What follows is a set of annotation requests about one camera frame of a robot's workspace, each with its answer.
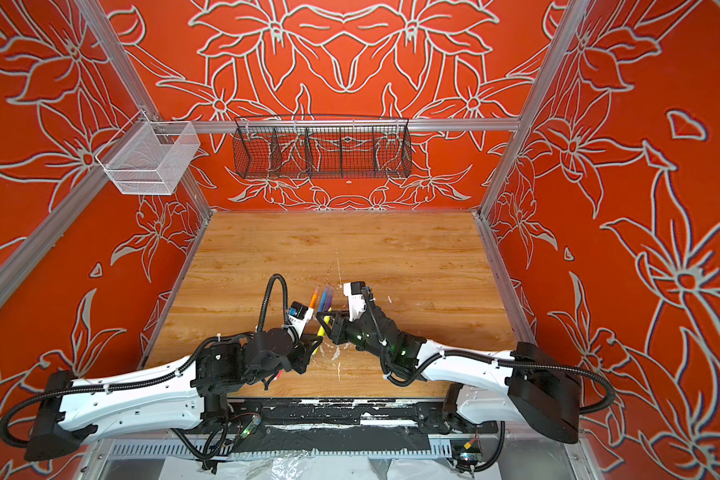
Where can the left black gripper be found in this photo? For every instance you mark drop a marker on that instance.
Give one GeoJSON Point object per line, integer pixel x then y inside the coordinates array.
{"type": "Point", "coordinates": [306, 348]}

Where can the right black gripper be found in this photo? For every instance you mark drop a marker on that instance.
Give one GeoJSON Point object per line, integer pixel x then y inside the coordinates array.
{"type": "Point", "coordinates": [339, 326]}

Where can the blue marker pen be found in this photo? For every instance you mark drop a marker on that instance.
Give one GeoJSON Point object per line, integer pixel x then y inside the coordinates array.
{"type": "Point", "coordinates": [321, 299]}

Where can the orange marker pen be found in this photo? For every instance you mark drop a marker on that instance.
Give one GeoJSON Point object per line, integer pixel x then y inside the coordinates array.
{"type": "Point", "coordinates": [314, 297]}

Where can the yellow marker pen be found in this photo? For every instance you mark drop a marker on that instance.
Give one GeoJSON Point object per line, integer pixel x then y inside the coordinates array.
{"type": "Point", "coordinates": [325, 321]}

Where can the purple marker pen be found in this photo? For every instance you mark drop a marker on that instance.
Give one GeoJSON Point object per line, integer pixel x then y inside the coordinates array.
{"type": "Point", "coordinates": [328, 297]}

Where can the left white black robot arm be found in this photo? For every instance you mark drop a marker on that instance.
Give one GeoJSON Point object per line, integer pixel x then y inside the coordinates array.
{"type": "Point", "coordinates": [189, 393]}

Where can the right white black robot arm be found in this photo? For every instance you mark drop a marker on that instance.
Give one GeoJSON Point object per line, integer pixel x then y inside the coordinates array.
{"type": "Point", "coordinates": [524, 384]}

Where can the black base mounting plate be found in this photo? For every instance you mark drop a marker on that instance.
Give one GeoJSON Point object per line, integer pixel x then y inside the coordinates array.
{"type": "Point", "coordinates": [423, 414]}

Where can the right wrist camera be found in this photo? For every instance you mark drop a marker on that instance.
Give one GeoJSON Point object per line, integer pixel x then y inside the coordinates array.
{"type": "Point", "coordinates": [357, 304]}

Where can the grey slotted cable duct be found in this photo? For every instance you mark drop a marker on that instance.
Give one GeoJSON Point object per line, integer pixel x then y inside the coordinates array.
{"type": "Point", "coordinates": [155, 450]}

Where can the black wire wall basket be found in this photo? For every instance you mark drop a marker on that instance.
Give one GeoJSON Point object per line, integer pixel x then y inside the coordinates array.
{"type": "Point", "coordinates": [322, 148]}

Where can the white mesh wall basket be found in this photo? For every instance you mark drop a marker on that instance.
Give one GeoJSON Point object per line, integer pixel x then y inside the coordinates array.
{"type": "Point", "coordinates": [144, 162]}

